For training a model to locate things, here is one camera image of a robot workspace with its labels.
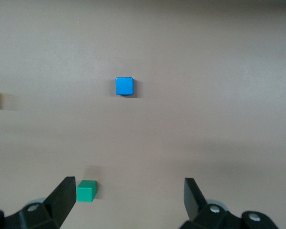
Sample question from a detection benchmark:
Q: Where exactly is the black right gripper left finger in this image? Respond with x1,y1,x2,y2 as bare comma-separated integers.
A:
4,176,76,229

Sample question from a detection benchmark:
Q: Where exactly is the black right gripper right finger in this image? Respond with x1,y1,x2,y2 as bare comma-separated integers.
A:
180,177,241,229

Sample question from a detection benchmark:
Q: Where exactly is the blue wooden cube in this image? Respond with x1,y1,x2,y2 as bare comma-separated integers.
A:
115,76,134,95

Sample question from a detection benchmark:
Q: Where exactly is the green wooden cube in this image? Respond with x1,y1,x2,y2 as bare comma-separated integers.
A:
76,180,98,203

